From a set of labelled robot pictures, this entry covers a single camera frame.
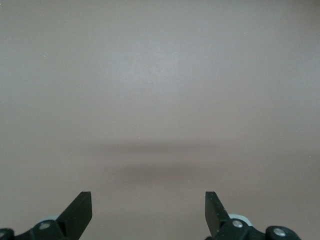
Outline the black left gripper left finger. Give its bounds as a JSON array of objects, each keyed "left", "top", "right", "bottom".
[{"left": 0, "top": 191, "right": 93, "bottom": 240}]

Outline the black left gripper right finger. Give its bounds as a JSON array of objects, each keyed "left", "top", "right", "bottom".
[{"left": 204, "top": 191, "right": 303, "bottom": 240}]

